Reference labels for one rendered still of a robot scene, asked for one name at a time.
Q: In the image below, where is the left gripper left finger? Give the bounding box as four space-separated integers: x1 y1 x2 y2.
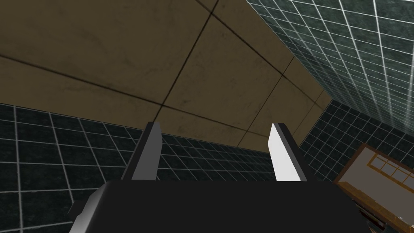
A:
121 121 163 181

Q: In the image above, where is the brown framed window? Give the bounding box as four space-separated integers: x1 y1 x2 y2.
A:
333 143 414 233

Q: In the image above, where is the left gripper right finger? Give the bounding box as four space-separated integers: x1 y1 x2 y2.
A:
268 123 315 182

